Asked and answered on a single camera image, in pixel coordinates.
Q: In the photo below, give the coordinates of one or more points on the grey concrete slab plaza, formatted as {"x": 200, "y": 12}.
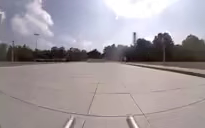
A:
{"x": 90, "y": 83}

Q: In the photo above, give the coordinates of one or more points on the tall tower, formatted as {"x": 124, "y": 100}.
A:
{"x": 134, "y": 38}

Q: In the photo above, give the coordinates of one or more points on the row of dark trees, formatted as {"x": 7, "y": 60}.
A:
{"x": 146, "y": 50}

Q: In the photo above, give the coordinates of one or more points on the robot's own part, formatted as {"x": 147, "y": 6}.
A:
{"x": 69, "y": 122}
{"x": 132, "y": 122}

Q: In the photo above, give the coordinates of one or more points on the street lamp pole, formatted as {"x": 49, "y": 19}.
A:
{"x": 36, "y": 45}

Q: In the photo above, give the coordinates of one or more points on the raised kerb strip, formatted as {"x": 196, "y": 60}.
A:
{"x": 176, "y": 69}

